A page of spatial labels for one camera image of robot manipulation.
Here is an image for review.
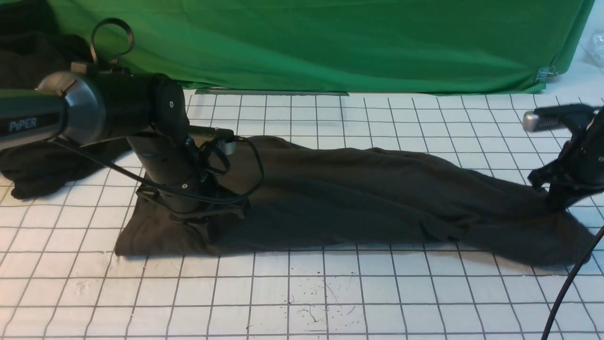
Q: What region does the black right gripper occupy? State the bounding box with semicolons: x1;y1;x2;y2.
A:
528;142;604;211

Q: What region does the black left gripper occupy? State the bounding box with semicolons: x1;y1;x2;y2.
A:
136;177;250;243

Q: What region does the gray long-sleeve top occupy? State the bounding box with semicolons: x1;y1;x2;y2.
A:
115;136;595;266

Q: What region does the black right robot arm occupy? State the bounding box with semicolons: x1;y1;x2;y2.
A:
522;104;604;211

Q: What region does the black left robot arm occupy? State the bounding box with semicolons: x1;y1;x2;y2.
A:
0;71;250;239

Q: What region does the metal binder clip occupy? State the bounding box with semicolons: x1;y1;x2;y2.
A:
535;65;559;84

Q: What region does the clear plastic bag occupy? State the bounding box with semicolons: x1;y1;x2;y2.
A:
587;30;604;68

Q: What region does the green backdrop cloth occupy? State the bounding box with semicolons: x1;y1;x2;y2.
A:
49;0;594;94

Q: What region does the black garment pile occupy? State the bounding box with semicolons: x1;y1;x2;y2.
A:
0;0;102;200

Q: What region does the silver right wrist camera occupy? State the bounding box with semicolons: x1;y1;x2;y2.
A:
522;104;600;134

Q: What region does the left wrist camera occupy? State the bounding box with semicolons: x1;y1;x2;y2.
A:
188;125;238;156

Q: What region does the black left camera cable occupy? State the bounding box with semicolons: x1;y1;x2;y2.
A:
47;18;265;206

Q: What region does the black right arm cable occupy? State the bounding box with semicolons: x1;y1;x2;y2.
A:
541;226;604;340

